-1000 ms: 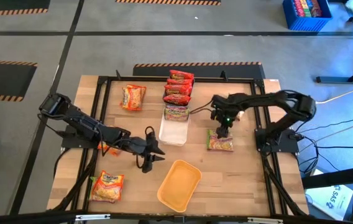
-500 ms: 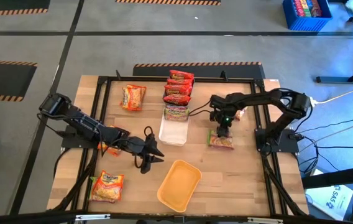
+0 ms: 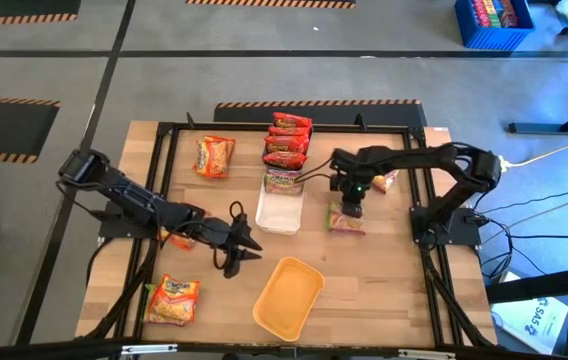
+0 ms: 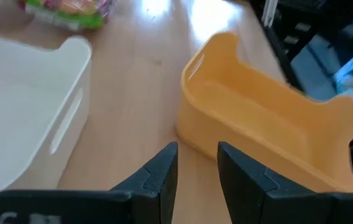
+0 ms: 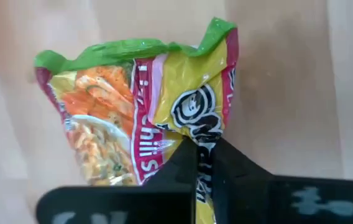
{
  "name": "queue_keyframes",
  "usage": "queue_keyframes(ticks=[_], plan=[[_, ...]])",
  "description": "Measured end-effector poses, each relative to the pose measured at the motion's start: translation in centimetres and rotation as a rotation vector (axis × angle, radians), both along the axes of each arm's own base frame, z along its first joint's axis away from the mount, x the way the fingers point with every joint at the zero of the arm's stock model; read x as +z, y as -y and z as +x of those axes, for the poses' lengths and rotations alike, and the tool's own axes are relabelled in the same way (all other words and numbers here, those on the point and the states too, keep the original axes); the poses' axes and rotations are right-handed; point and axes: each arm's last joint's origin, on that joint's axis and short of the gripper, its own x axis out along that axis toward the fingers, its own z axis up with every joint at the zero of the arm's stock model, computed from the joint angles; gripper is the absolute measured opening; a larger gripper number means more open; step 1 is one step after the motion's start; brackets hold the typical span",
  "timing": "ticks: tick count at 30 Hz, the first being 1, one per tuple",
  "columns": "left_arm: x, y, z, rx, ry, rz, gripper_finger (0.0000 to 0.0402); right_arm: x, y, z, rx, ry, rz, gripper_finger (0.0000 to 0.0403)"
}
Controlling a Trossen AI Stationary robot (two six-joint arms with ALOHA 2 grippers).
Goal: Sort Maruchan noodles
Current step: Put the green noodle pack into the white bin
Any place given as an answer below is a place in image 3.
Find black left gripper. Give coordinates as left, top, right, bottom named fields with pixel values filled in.
left=188, top=215, right=264, bottom=280

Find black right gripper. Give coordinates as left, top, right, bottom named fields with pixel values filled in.
left=329, top=147, right=383, bottom=219

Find lime chili shrimp noodle pack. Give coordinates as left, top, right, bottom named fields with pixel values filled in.
left=142, top=283, right=185, bottom=327
left=262, top=168, right=305, bottom=196
left=326, top=200, right=367, bottom=236
left=370, top=168, right=401, bottom=195

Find white plastic bin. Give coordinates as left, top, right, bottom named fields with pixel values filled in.
left=254, top=169, right=306, bottom=236

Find yellow plastic bin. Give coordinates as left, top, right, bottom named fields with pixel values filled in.
left=252, top=256, right=327, bottom=343

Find red spicy noodle pack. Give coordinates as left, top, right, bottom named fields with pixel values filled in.
left=267, top=125, right=313, bottom=139
left=263, top=134, right=311, bottom=155
left=271, top=111, right=314, bottom=129
left=262, top=151, right=309, bottom=171

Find black hazard striped floor mat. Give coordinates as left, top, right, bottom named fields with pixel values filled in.
left=0, top=96, right=61, bottom=165
left=185, top=0, right=358, bottom=10
left=0, top=0, right=83, bottom=28
left=213, top=98, right=428, bottom=129

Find black beam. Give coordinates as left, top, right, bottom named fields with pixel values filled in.
left=483, top=263, right=568, bottom=305

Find black desk leg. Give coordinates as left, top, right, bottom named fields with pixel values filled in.
left=507, top=97, right=568, bottom=136

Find blue plastic crate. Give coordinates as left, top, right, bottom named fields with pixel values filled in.
left=454, top=0, right=536, bottom=51

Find white printed box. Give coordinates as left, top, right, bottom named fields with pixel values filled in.
left=490, top=295, right=568, bottom=355

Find black rig bar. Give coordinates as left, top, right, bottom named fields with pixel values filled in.
left=0, top=338, right=568, bottom=360

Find colourful boxes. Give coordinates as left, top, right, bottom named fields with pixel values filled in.
left=471, top=0, right=519, bottom=29

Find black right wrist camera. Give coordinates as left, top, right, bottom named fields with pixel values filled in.
left=344, top=180, right=368, bottom=202

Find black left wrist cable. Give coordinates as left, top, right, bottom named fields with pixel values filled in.
left=227, top=199, right=247, bottom=225

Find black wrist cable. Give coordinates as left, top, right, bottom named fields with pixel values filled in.
left=227, top=199, right=247, bottom=225
left=294, top=158, right=335, bottom=184

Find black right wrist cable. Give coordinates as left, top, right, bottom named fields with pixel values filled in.
left=294, top=158, right=335, bottom=184

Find black aluminium table frame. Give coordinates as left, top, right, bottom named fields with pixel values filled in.
left=128, top=121, right=465, bottom=351

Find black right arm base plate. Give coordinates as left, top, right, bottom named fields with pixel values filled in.
left=410, top=206, right=483, bottom=247

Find black left cable bundle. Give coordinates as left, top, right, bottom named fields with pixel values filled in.
left=83, top=237, right=161, bottom=342

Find black cable bundle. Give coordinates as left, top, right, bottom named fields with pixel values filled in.
left=421, top=243, right=498, bottom=349
left=83, top=237, right=161, bottom=342

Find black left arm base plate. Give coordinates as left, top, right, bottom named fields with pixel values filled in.
left=97, top=198, right=171, bottom=240

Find silver metal bracket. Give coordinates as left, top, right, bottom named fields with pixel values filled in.
left=397, top=348, right=458, bottom=360
left=121, top=343, right=179, bottom=356

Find black right cable bundle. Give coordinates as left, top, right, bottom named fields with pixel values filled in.
left=421, top=243, right=498, bottom=349

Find beige cable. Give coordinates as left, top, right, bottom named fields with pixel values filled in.
left=528, top=132, right=568, bottom=164

